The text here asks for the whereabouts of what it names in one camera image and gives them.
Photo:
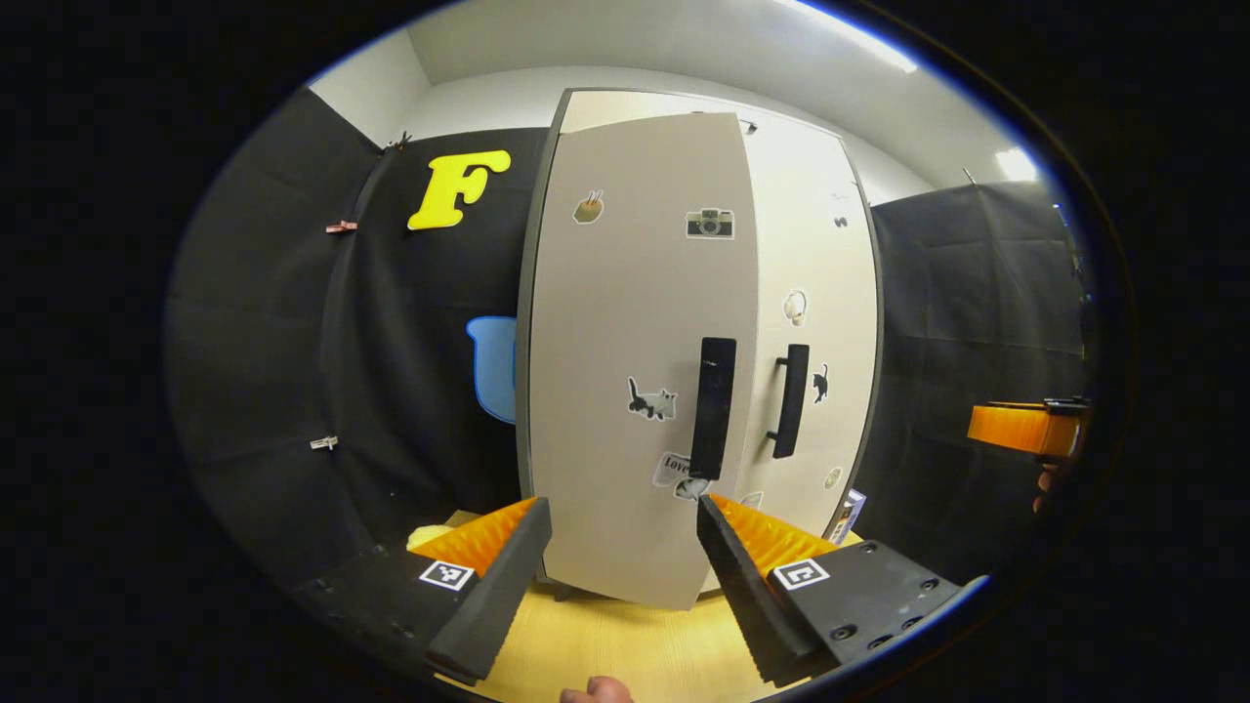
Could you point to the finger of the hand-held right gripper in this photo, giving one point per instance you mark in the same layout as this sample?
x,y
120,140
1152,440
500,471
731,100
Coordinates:
x,y
1016,428

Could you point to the white shoe cabinet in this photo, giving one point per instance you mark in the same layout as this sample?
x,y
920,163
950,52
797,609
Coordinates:
x,y
524,410

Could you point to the yellow soft toy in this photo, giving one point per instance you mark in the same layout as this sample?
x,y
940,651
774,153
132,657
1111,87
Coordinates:
x,y
430,536

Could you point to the black cloth clip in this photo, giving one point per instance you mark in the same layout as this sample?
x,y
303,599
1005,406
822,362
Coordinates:
x,y
401,143

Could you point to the white cabinet drawer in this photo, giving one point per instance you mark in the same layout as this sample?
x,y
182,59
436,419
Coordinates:
x,y
635,103

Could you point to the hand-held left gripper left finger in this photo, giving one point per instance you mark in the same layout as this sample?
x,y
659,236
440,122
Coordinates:
x,y
498,596

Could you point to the small ceiling light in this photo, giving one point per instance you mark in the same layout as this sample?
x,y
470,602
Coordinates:
x,y
1016,164

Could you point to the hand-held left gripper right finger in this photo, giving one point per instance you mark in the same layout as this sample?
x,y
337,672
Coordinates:
x,y
747,596

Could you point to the white shoe cabinet door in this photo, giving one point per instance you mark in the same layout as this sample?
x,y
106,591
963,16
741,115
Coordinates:
x,y
625,312
830,264

